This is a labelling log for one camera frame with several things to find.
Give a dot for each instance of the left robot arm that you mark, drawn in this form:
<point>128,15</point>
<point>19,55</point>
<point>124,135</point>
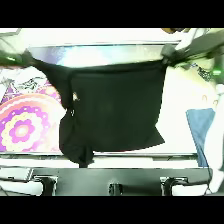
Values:
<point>16,57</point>

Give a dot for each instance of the silver frame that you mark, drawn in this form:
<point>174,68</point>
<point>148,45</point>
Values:
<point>133,162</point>

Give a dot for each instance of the black garment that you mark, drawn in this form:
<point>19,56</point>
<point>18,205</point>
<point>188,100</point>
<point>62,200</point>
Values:
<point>116,106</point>

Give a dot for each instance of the blue garment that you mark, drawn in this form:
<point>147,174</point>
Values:
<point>200,126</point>

